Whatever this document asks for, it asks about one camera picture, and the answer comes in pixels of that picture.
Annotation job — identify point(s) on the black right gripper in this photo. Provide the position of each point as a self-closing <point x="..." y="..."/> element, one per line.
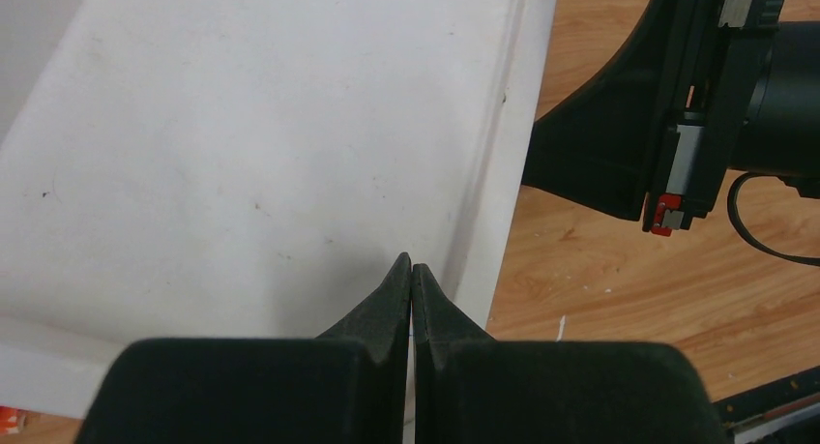
<point x="724" y="84"/>

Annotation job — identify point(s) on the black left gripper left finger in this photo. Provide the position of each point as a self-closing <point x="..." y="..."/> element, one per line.
<point x="345" y="386"/>

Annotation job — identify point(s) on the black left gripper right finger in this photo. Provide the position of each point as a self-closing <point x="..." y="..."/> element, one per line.
<point x="473" y="388"/>

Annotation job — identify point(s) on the white drawer organizer box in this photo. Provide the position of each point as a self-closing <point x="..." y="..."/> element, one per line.
<point x="252" y="168"/>

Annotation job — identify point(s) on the floral orange cloth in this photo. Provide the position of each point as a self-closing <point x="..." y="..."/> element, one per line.
<point x="12" y="420"/>

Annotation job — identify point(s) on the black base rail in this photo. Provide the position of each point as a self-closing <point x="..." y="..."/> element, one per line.
<point x="782" y="411"/>

